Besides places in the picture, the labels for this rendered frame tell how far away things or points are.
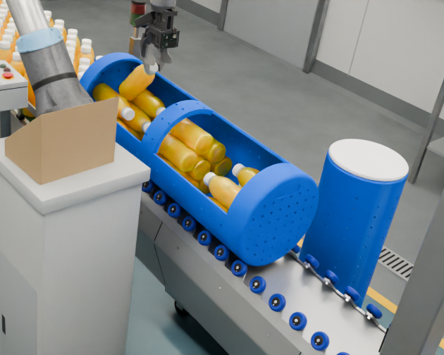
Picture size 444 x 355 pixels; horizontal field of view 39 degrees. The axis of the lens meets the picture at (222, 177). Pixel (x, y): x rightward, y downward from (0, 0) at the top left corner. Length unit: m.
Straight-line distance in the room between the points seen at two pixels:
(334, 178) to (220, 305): 0.67
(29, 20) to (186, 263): 0.80
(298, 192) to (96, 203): 0.52
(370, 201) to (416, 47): 3.23
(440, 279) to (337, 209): 1.29
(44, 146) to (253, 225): 0.54
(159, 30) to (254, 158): 0.47
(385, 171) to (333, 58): 3.63
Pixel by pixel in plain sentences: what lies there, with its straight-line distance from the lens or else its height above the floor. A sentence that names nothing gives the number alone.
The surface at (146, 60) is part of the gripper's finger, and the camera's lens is 1.97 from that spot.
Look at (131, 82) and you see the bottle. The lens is 2.07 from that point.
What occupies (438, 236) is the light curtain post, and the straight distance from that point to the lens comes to 0.91.
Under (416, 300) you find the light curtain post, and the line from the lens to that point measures 0.97.
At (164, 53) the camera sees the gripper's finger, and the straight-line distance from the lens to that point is 1.99.
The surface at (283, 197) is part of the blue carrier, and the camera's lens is 1.62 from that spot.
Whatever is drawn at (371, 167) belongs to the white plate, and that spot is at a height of 1.04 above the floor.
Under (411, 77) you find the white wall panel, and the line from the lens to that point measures 5.34.
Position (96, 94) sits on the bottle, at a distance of 2.17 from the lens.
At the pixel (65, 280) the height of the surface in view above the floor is 0.86.
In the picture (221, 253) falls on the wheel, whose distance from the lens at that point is 1.73.
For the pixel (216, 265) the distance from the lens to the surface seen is 1.75.
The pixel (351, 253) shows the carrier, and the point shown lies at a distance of 2.28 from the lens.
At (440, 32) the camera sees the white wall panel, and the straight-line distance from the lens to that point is 5.18.
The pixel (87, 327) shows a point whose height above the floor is 0.65.
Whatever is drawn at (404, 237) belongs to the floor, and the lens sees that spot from 3.87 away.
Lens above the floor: 2.01
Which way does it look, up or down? 30 degrees down
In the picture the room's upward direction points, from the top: 10 degrees clockwise
